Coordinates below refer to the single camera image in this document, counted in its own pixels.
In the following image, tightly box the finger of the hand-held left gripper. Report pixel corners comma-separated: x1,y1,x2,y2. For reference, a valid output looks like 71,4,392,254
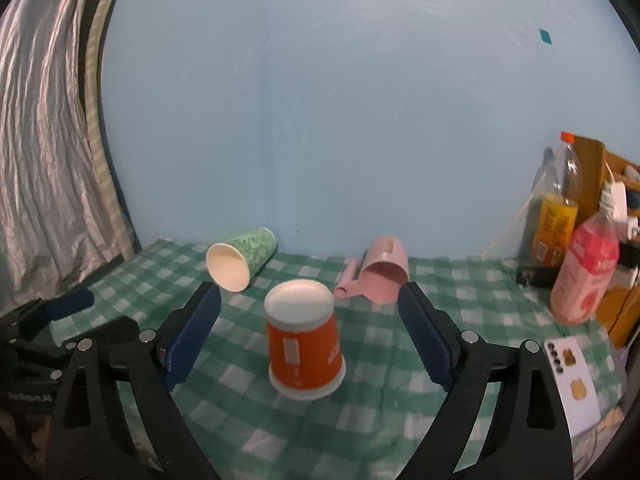
60,316,142,356
0,287,96,347

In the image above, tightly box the silver curtain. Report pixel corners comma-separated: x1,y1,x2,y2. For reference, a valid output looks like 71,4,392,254
0,0,136,317

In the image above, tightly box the orange paper cup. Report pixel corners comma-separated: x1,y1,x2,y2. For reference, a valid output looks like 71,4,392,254
264,279,347,401

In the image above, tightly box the orange-capped yellow label bottle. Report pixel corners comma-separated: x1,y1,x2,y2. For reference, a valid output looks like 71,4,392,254
530,131,585,268

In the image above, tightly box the pink drink bottle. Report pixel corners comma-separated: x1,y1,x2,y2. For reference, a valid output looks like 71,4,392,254
550,208,621,325

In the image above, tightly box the green patterned paper cup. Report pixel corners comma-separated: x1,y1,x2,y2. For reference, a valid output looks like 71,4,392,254
205,226,278,292

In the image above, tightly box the small black device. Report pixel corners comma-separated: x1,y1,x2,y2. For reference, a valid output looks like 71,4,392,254
517,266,561,289

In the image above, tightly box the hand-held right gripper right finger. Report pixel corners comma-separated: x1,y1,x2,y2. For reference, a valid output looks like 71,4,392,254
397,281,574,480

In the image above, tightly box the pink plastic cup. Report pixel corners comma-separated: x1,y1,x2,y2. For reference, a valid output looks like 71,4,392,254
334,236,412,305

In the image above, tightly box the green checkered tablecloth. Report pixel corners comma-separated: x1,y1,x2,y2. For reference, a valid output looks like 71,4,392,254
47,239,626,480

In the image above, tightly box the white sticker card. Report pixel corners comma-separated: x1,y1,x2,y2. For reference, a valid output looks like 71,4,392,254
544,337,608,438

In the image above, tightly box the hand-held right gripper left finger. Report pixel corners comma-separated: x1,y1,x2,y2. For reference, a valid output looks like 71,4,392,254
45,280,223,480

